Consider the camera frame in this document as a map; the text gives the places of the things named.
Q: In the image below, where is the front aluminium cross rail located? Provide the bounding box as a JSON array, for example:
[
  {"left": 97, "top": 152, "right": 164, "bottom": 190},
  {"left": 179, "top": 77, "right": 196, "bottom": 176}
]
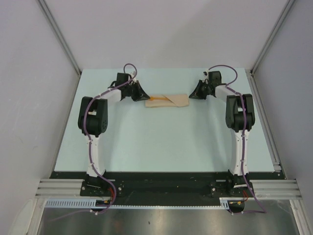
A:
[{"left": 35, "top": 179, "right": 302, "bottom": 200}]

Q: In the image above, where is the beige cloth napkin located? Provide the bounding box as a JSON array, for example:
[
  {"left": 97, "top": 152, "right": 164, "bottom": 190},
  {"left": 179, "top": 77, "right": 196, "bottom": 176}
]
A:
[{"left": 145, "top": 94, "right": 189, "bottom": 108}]

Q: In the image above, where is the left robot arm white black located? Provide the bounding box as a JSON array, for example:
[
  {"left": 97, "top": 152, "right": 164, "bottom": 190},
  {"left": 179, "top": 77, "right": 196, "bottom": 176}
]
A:
[{"left": 78, "top": 71, "right": 150, "bottom": 196}]

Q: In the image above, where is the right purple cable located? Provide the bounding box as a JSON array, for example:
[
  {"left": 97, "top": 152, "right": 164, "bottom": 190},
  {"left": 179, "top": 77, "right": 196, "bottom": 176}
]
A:
[{"left": 206, "top": 65, "right": 267, "bottom": 214}]

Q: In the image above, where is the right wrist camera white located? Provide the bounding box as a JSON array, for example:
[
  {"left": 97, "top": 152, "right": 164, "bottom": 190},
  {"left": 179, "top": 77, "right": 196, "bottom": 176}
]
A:
[{"left": 202, "top": 70, "right": 210, "bottom": 84}]

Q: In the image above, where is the left aluminium frame post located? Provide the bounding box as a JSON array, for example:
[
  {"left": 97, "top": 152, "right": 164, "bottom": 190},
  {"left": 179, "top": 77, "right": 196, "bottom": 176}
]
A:
[{"left": 36, "top": 0, "right": 82, "bottom": 77}]

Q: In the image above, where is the orange wooden spoon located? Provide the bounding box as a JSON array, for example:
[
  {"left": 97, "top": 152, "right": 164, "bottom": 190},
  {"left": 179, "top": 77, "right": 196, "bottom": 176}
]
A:
[{"left": 150, "top": 96, "right": 169, "bottom": 101}]

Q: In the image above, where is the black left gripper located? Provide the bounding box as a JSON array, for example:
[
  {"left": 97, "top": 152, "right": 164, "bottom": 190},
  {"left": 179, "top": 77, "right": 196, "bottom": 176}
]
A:
[{"left": 125, "top": 81, "right": 150, "bottom": 102}]

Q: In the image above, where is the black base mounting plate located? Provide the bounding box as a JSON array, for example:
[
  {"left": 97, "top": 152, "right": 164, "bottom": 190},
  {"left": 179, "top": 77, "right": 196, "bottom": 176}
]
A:
[{"left": 50, "top": 172, "right": 285, "bottom": 205}]

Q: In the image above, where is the right aluminium table rail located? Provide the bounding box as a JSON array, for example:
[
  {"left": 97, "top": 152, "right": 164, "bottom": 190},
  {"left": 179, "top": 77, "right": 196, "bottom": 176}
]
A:
[{"left": 245, "top": 70, "right": 284, "bottom": 172}]

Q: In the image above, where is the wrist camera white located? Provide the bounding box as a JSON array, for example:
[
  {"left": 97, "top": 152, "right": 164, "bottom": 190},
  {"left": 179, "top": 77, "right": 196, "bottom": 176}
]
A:
[
  {"left": 202, "top": 70, "right": 210, "bottom": 84},
  {"left": 130, "top": 71, "right": 137, "bottom": 83}
]

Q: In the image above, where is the white slotted cable duct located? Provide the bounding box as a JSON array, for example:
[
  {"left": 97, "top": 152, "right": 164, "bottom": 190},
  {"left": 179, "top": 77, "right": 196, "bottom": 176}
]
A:
[{"left": 45, "top": 198, "right": 244, "bottom": 211}]

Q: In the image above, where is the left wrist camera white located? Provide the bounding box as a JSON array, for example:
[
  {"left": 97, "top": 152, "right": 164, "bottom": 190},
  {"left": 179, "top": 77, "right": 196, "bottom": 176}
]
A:
[{"left": 130, "top": 71, "right": 137, "bottom": 83}]

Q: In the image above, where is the right aluminium frame post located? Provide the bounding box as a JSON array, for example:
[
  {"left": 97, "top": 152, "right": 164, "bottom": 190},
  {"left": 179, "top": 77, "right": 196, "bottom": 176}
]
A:
[{"left": 250, "top": 0, "right": 297, "bottom": 74}]

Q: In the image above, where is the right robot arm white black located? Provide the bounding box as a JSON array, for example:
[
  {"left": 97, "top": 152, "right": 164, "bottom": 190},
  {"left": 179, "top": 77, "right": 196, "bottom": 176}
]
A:
[{"left": 189, "top": 71, "right": 255, "bottom": 196}]

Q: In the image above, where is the aluminium frame post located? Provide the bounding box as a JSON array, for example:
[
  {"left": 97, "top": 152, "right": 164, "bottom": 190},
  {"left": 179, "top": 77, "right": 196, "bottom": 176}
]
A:
[
  {"left": 250, "top": 0, "right": 297, "bottom": 74},
  {"left": 36, "top": 0, "right": 82, "bottom": 77}
]

